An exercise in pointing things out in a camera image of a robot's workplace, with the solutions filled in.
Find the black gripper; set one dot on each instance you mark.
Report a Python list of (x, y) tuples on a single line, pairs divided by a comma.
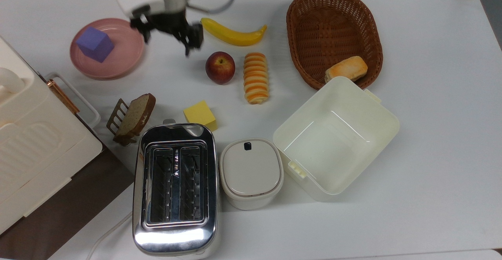
[(168, 22)]

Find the yellow cube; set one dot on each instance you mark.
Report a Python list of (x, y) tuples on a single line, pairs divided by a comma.
[(200, 115)]

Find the purple cube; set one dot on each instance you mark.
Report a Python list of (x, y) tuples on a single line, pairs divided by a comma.
[(94, 44)]

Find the pink plate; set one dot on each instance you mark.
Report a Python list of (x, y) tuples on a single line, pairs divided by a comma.
[(125, 60)]

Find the red apple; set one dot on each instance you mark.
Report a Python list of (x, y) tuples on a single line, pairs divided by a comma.
[(220, 68)]

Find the yellow banana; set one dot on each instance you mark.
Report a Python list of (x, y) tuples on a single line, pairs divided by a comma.
[(235, 37)]

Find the brown bread slice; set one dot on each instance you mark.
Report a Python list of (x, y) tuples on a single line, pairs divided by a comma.
[(137, 115)]

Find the orange striped twisted bread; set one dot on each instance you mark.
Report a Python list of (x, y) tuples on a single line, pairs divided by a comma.
[(255, 77)]

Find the small cream lidded container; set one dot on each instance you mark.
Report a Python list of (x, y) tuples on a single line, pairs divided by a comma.
[(251, 171)]

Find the brown wicker basket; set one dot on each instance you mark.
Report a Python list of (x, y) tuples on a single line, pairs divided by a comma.
[(329, 24)]

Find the golden bread roll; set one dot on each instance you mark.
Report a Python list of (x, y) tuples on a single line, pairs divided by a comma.
[(347, 69)]

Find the cream open plastic box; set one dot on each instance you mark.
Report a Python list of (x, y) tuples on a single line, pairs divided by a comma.
[(337, 142)]

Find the chrome two-slot toaster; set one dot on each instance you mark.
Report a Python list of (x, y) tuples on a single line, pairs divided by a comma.
[(176, 236)]

